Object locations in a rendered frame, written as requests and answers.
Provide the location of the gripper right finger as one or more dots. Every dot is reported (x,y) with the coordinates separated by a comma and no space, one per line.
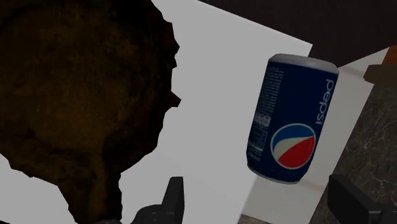
(353,201)

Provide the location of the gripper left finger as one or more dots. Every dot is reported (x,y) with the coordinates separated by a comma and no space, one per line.
(172,203)

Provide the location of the blue soda can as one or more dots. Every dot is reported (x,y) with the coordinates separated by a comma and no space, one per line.
(291,119)

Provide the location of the dark brown lumpy object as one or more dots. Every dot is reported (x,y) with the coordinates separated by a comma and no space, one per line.
(80,102)

